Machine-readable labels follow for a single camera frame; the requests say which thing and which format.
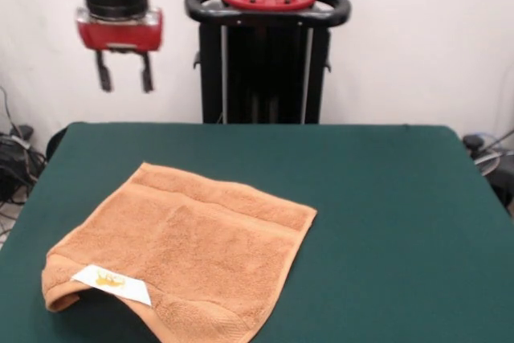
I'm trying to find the dark green table cloth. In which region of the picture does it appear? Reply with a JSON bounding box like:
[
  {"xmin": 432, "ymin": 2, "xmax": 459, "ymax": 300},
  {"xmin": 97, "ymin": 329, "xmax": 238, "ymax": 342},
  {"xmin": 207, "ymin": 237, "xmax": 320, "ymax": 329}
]
[{"xmin": 0, "ymin": 120, "xmax": 514, "ymax": 343}]

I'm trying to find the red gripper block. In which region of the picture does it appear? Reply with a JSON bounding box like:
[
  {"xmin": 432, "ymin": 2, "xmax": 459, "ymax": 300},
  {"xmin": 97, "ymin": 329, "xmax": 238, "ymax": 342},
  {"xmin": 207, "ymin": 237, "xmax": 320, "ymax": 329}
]
[{"xmin": 75, "ymin": 7, "xmax": 165, "ymax": 94}]

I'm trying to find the black cable tangle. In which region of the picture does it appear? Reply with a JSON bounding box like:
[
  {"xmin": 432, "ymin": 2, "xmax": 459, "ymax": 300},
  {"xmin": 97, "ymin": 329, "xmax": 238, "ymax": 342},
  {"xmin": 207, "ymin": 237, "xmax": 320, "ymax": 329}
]
[{"xmin": 0, "ymin": 85, "xmax": 49, "ymax": 239}]

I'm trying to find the small black oval device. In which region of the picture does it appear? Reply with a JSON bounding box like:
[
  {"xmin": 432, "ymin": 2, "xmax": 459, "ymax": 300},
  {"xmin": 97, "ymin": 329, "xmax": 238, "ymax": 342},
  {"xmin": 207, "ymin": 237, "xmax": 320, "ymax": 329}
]
[{"xmin": 462, "ymin": 135, "xmax": 486, "ymax": 150}]

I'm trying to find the orange terry towel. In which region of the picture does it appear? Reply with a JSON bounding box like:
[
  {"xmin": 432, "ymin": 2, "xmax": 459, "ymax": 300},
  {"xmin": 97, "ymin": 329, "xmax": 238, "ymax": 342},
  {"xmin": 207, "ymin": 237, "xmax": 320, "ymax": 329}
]
[{"xmin": 41, "ymin": 161, "xmax": 319, "ymax": 343}]

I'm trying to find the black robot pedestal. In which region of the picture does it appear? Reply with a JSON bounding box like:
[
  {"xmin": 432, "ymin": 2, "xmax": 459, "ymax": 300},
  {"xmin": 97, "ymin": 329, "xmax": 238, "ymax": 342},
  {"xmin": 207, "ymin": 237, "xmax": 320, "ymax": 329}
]
[{"xmin": 184, "ymin": 0, "xmax": 353, "ymax": 125}]

